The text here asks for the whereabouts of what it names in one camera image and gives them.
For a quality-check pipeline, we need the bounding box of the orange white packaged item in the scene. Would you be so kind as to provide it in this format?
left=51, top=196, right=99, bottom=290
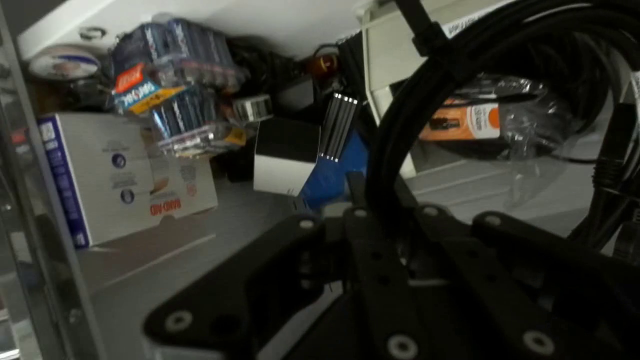
left=419, top=99, right=501, bottom=142

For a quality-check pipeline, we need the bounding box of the battery blister pack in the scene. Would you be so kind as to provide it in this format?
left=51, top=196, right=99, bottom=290
left=110, top=17, right=247, bottom=158

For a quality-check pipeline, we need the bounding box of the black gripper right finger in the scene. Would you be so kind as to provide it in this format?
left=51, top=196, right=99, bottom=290
left=414, top=204, right=640, bottom=360

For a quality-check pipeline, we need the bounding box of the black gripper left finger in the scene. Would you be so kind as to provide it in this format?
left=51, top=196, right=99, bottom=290
left=143, top=207, right=427, bottom=360

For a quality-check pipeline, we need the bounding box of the white box red label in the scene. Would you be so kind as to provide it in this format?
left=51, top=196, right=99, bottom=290
left=38, top=112, right=218, bottom=249

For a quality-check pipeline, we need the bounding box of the black cable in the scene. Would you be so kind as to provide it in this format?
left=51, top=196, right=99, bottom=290
left=364, top=0, right=640, bottom=255

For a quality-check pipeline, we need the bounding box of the blue box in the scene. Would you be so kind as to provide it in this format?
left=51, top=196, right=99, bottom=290
left=300, top=131, right=368, bottom=209

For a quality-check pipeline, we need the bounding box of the small white black box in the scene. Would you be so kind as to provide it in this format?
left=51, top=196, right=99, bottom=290
left=254, top=117, right=320, bottom=196

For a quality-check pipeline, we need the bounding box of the grey bin upper shelf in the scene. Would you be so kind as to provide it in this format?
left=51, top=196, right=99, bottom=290
left=362, top=0, right=640, bottom=187

